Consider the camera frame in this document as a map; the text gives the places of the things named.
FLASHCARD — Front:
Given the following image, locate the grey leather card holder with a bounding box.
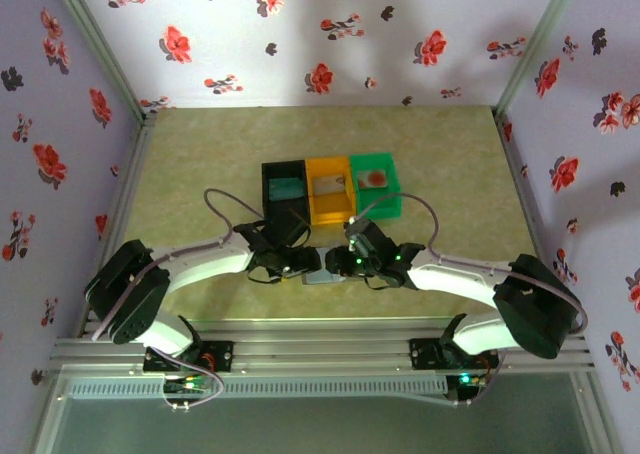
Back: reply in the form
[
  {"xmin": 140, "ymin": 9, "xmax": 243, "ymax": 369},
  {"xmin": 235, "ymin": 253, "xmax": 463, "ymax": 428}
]
[{"xmin": 301, "ymin": 245, "xmax": 347, "ymax": 288}]

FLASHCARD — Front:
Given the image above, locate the teal card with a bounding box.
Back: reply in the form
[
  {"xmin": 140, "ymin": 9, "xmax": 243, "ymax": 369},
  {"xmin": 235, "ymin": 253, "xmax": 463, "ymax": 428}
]
[{"xmin": 268, "ymin": 177, "xmax": 305, "ymax": 200}]

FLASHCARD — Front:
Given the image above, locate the white VIP card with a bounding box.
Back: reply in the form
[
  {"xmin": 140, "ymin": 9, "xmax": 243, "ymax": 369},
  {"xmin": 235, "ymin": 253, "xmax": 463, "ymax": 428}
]
[{"xmin": 313, "ymin": 173, "xmax": 347, "ymax": 195}]

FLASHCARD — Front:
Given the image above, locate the white card red circle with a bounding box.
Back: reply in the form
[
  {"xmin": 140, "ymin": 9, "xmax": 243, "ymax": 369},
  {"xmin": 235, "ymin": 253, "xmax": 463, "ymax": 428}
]
[{"xmin": 357, "ymin": 169, "xmax": 389, "ymax": 189}]

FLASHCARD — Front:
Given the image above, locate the yellow plastic bin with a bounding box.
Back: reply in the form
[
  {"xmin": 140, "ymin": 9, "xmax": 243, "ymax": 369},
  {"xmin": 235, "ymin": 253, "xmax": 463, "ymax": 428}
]
[{"xmin": 304, "ymin": 156, "xmax": 357, "ymax": 227}]

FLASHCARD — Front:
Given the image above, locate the green plastic bin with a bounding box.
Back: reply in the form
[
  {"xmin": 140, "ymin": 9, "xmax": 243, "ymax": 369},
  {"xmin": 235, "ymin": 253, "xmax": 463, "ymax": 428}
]
[{"xmin": 348, "ymin": 151, "xmax": 404, "ymax": 220}]

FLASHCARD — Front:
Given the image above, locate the black plastic bin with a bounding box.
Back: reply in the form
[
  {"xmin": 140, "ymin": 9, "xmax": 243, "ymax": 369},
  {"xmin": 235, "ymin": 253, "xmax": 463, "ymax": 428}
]
[{"xmin": 261, "ymin": 159, "xmax": 311, "ymax": 225}]

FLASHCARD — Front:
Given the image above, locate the control circuit board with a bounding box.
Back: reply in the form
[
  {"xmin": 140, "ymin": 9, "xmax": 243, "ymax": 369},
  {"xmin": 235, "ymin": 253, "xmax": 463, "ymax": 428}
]
[
  {"xmin": 163, "ymin": 372, "xmax": 214, "ymax": 394},
  {"xmin": 446, "ymin": 371, "xmax": 489, "ymax": 390}
]

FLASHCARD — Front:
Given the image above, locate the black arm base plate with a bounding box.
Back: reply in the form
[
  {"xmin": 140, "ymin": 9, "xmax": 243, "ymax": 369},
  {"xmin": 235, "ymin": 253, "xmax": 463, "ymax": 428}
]
[
  {"xmin": 408, "ymin": 337, "xmax": 501, "ymax": 373},
  {"xmin": 143, "ymin": 340, "xmax": 236, "ymax": 374}
]

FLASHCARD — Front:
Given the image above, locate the grey slotted cable duct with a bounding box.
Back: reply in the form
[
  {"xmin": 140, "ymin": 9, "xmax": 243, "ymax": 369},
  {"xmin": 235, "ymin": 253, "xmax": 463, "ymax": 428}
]
[{"xmin": 67, "ymin": 375, "xmax": 449, "ymax": 400}]

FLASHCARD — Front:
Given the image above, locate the aluminium table side rail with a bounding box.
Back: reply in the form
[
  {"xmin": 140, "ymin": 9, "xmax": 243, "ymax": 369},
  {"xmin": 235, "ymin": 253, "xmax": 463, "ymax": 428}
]
[
  {"xmin": 77, "ymin": 113, "xmax": 159, "ymax": 338},
  {"xmin": 493, "ymin": 111, "xmax": 574, "ymax": 308}
]

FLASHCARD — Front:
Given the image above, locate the aluminium frame post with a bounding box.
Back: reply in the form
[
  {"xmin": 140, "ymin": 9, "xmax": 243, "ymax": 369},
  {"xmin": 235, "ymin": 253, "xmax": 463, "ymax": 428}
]
[
  {"xmin": 492, "ymin": 0, "xmax": 585, "ymax": 120},
  {"xmin": 47, "ymin": 0, "xmax": 151, "ymax": 123}
]

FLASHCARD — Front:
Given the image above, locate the aluminium lower frame rail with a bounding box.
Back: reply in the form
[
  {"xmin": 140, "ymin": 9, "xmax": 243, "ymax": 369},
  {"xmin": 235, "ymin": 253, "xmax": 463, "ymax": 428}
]
[
  {"xmin": 22, "ymin": 368, "xmax": 71, "ymax": 454},
  {"xmin": 572, "ymin": 371, "xmax": 626, "ymax": 454}
]

